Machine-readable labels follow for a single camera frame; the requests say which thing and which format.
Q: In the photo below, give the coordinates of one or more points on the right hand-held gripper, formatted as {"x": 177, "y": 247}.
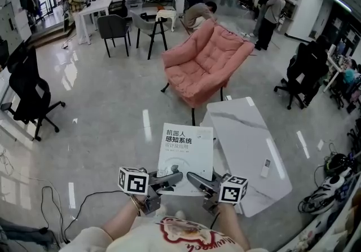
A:
{"x": 232, "y": 191}

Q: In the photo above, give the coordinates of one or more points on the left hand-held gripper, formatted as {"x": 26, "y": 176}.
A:
{"x": 133, "y": 181}

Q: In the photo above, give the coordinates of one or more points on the white book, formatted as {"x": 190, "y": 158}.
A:
{"x": 186, "y": 149}

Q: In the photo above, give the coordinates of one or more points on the pink cushioned seat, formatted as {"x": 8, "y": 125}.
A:
{"x": 203, "y": 65}

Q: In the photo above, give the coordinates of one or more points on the person's left forearm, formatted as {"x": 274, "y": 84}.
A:
{"x": 121, "y": 221}

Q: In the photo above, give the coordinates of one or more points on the person's right forearm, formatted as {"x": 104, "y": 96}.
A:
{"x": 232, "y": 225}

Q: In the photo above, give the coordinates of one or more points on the person's white shoe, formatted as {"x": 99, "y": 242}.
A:
{"x": 161, "y": 211}
{"x": 179, "y": 214}

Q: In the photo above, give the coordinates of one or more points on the person's cream printed shirt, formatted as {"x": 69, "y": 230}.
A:
{"x": 180, "y": 238}

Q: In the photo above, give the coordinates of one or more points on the white marble coffee table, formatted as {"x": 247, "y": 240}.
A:
{"x": 242, "y": 138}

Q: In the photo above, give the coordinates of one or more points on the white remote control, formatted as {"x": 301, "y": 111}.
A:
{"x": 265, "y": 168}

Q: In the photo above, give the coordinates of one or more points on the white and black device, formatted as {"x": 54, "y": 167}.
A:
{"x": 324, "y": 193}

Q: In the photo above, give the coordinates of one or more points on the black helmet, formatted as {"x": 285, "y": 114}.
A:
{"x": 336, "y": 164}

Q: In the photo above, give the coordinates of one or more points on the dark grey cloth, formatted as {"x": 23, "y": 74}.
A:
{"x": 25, "y": 235}

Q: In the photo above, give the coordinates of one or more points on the light grey dining chair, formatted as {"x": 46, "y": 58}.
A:
{"x": 146, "y": 25}

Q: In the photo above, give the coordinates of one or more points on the black gaming chair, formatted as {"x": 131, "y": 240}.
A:
{"x": 306, "y": 67}

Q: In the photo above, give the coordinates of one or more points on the dark grey dining chair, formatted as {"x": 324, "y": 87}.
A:
{"x": 112, "y": 28}

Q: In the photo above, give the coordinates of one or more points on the white carved stool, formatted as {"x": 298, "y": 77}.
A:
{"x": 166, "y": 15}

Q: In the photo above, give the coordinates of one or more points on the black mesh office chair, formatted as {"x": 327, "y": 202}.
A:
{"x": 118, "y": 5}

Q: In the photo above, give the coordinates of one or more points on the white desk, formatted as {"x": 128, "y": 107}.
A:
{"x": 94, "y": 8}

